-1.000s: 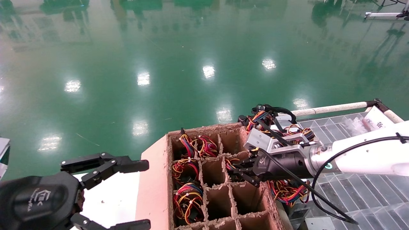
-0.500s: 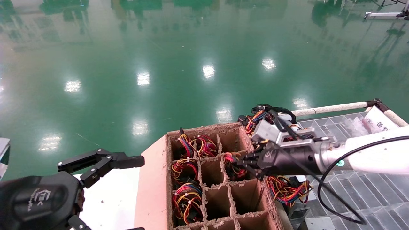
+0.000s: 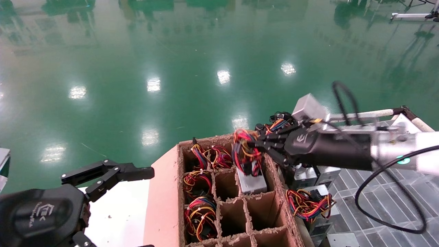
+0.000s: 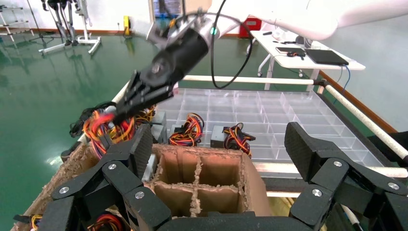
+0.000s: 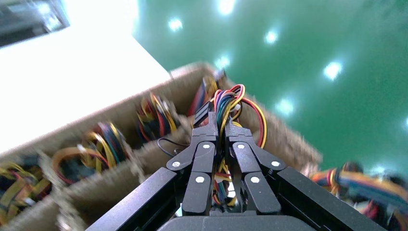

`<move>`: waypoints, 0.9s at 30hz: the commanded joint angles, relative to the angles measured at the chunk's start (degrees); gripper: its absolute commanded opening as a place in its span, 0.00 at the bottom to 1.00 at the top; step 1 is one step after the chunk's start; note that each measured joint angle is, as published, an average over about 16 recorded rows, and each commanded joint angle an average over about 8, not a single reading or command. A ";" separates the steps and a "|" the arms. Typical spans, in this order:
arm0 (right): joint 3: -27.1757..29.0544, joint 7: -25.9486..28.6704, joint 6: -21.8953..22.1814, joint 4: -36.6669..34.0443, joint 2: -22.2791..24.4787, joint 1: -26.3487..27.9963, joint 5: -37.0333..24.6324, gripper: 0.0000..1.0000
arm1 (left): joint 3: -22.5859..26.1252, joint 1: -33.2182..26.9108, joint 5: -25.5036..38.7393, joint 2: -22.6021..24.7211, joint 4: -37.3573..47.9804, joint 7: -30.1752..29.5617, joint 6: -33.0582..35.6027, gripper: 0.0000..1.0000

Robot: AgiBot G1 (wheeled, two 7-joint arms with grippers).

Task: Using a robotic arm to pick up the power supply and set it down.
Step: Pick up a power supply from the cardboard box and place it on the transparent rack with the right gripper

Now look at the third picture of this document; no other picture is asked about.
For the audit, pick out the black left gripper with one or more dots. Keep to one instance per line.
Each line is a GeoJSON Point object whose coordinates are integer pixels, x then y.
{"type": "Point", "coordinates": [31, 219]}

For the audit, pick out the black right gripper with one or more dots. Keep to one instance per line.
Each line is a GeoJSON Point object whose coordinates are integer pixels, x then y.
{"type": "Point", "coordinates": [329, 147]}

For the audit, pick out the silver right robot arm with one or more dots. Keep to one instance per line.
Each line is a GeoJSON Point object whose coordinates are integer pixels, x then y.
{"type": "Point", "coordinates": [425, 147]}

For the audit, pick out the brown cardboard divider box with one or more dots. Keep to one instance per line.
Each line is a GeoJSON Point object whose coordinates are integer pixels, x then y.
{"type": "Point", "coordinates": [164, 206]}

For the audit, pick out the grey white box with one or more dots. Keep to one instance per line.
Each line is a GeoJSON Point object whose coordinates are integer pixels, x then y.
{"type": "Point", "coordinates": [4, 168]}

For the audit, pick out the silver metal box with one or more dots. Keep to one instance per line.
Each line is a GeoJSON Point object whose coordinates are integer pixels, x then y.
{"type": "Point", "coordinates": [343, 240]}

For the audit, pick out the clear plastic grid tray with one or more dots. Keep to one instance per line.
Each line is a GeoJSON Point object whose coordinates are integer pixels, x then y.
{"type": "Point", "coordinates": [394, 206]}

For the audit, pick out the white metal base bar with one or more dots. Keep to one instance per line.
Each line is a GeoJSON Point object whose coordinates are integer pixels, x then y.
{"type": "Point", "coordinates": [408, 15]}

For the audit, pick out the black caster wheel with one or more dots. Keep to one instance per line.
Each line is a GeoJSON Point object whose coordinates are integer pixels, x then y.
{"type": "Point", "coordinates": [434, 16]}

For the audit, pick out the white padded tube frame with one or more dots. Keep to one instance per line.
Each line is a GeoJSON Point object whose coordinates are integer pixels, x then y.
{"type": "Point", "coordinates": [374, 114]}

